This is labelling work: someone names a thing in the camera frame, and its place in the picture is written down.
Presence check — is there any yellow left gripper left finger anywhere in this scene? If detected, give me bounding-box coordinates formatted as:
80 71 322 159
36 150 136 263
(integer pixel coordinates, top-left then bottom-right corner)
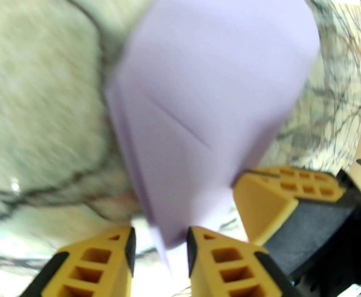
19 226 136 297

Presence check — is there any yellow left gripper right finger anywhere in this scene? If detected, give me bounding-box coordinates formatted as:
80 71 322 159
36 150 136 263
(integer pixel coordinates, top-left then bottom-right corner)
187 226 295 297

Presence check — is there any purple paper sheet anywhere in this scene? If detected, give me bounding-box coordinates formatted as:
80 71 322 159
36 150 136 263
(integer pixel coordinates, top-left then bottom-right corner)
105 0 321 274

